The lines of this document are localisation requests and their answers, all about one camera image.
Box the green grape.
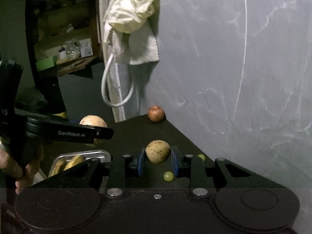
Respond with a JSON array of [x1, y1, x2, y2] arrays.
[[197, 154, 206, 161], [163, 171, 175, 182]]

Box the round beige melon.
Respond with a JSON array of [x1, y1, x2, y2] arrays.
[[145, 140, 170, 164]]

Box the small dark banana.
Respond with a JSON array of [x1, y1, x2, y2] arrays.
[[48, 158, 67, 177]]

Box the large yellow banana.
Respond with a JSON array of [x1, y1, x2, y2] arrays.
[[64, 155, 85, 171]]

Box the person left hand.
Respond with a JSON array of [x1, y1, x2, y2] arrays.
[[1, 144, 44, 194]]

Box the metal baking tray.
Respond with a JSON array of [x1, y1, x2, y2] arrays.
[[33, 150, 111, 184]]

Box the yellow container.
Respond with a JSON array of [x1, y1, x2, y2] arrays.
[[54, 112, 67, 118]]

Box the red apple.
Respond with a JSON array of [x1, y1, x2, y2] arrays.
[[148, 105, 164, 122]]

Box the grey cabinet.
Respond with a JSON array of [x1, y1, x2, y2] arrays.
[[59, 62, 114, 124]]

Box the green box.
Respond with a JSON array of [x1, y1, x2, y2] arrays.
[[36, 56, 57, 71]]

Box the wooden board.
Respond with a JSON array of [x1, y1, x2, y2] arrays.
[[57, 56, 100, 77]]

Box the clear plastic bottle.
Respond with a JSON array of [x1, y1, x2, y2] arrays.
[[65, 39, 80, 60]]

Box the small white box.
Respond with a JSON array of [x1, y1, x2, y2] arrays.
[[79, 39, 93, 58]]

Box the white hanging cloth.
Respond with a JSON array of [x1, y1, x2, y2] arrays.
[[104, 22, 159, 66]]

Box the white looped hose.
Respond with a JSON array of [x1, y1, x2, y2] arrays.
[[101, 52, 136, 108]]

